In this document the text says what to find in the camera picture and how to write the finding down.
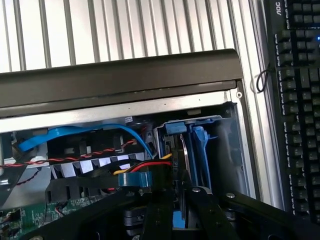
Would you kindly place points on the black fan shroud with heatsink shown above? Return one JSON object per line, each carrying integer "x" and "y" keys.
{"x": 85, "y": 170}

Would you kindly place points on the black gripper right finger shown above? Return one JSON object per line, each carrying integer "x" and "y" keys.
{"x": 212, "y": 220}

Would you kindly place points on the black AOC keyboard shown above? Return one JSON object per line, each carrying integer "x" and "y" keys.
{"x": 300, "y": 112}

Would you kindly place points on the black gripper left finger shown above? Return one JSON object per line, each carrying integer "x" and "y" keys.
{"x": 158, "y": 215}

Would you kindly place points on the dark grey PC case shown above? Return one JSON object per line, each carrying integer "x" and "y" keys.
{"x": 120, "y": 82}

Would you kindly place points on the blue disk carrier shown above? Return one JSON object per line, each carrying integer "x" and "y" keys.
{"x": 201, "y": 155}

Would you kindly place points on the hard disk with silver plate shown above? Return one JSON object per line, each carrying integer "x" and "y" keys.
{"x": 180, "y": 157}

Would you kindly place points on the blue plastic clip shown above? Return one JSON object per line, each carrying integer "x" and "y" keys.
{"x": 135, "y": 179}

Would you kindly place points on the blue drive caddy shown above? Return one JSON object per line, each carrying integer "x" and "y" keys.
{"x": 225, "y": 150}

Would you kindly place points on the green motherboard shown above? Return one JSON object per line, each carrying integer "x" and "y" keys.
{"x": 32, "y": 212}

